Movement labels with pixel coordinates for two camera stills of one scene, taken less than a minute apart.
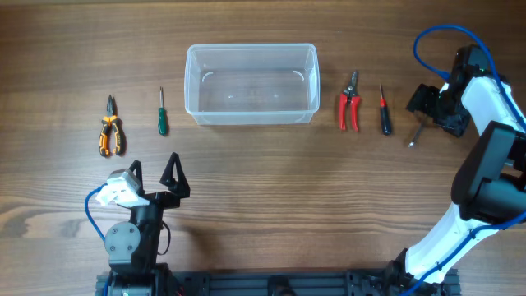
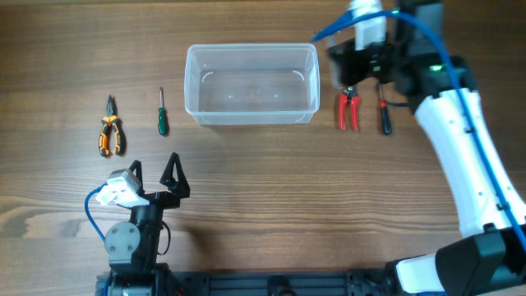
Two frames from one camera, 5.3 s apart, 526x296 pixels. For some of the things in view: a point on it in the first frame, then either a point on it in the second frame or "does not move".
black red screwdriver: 385,116 does not move
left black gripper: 170,200 does not move
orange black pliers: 110,121 does not move
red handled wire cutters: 349,97 does not move
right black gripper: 421,101 → 346,60
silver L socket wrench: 416,136 → 330,43
